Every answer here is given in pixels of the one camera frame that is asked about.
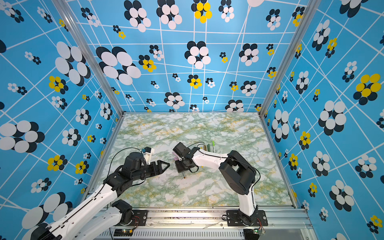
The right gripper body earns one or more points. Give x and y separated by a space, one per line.
181 165

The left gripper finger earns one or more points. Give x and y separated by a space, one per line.
163 164
159 170

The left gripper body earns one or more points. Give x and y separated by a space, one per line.
147 171

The pink pen cap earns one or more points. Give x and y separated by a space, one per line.
176 157

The white pen green tip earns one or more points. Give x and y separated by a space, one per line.
214 146

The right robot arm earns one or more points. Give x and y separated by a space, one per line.
239 174

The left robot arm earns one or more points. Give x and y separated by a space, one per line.
102 209

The left circuit board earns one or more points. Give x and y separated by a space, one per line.
123 233

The circuit board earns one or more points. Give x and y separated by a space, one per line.
253 234
123 233

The right circuit board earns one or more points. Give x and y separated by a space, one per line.
253 234

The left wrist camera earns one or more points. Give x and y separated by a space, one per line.
147 153

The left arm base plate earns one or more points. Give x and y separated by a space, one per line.
134 218

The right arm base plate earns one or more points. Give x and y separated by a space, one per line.
235 218

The aluminium front rail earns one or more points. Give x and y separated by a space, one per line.
285 223

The left corner aluminium post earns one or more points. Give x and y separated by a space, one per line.
64 11

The corner aluminium post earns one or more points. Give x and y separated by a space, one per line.
289 54
64 11

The right corner aluminium post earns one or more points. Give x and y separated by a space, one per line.
289 54

